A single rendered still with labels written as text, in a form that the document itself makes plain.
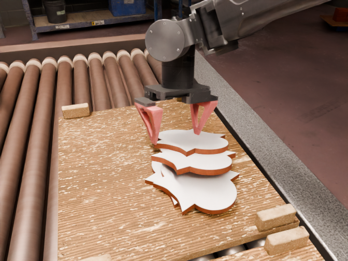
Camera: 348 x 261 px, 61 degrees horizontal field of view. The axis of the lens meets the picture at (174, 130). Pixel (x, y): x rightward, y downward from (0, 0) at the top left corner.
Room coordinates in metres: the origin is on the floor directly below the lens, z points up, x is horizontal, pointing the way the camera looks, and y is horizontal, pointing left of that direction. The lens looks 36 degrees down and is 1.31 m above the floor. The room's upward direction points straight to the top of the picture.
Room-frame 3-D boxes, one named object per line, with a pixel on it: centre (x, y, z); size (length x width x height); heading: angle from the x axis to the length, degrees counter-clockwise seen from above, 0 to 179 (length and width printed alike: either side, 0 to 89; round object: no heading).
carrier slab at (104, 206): (0.42, 0.04, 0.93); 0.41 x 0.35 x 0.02; 17
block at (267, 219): (0.28, -0.15, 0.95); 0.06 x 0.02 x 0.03; 107
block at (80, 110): (0.57, 0.22, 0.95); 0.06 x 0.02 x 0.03; 107
